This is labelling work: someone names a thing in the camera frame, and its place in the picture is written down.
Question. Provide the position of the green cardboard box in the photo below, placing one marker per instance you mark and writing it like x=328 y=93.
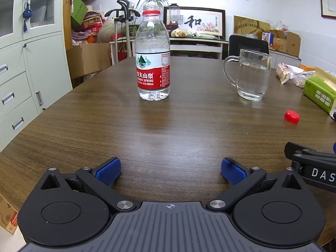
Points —
x=78 y=13

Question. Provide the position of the red bottle cap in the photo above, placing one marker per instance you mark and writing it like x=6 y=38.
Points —
x=292 y=116

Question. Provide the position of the clear glass mug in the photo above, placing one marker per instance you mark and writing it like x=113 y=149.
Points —
x=253 y=76

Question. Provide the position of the framed flower picture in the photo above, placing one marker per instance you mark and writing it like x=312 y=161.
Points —
x=207 y=22

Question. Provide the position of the clear plastic snack bags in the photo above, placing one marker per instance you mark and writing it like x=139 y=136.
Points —
x=291 y=73

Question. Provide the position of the blender with dark base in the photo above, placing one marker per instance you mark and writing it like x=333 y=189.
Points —
x=174 y=15

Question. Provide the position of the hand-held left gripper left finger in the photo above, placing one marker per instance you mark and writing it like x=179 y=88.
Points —
x=109 y=172

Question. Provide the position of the pile of bags and clothes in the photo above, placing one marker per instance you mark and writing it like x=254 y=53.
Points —
x=90 y=30

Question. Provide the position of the small potted plants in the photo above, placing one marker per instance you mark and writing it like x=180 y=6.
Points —
x=133 y=30

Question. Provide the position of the large brown cardboard box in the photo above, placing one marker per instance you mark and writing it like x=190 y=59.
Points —
x=88 y=59

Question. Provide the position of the green tissue box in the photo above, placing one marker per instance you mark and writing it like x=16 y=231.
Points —
x=320 y=92

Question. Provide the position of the red paper bag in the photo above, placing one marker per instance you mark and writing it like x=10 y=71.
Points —
x=122 y=53

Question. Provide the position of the clear plastic water bottle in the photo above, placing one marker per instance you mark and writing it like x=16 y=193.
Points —
x=152 y=57

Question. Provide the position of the upturned grey office chair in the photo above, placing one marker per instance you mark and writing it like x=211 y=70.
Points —
x=126 y=23

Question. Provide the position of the printed cardboard floor box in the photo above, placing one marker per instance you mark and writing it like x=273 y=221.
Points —
x=9 y=215

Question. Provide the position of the orange flat box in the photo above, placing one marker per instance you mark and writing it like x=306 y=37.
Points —
x=307 y=67

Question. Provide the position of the flat brown cardboard sheet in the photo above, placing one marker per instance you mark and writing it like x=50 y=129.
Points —
x=249 y=23

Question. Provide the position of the open brown cardboard box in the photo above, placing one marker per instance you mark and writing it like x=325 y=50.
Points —
x=288 y=43

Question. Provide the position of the blue tassel ornament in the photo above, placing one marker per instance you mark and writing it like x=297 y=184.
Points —
x=27 y=14

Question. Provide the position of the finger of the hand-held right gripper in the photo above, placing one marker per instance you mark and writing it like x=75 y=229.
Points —
x=302 y=151

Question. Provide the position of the clear bag of food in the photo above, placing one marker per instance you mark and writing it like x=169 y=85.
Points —
x=181 y=32

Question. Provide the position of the white side table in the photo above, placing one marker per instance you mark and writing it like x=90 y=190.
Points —
x=194 y=48

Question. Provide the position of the white metal cabinet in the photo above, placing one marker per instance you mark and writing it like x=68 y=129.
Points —
x=21 y=68

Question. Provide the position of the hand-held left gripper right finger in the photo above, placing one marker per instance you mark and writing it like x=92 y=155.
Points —
x=232 y=172

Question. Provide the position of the small blue printed box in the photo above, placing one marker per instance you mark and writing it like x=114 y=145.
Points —
x=266 y=36

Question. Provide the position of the black office chair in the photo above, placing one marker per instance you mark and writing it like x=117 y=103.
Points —
x=248 y=44

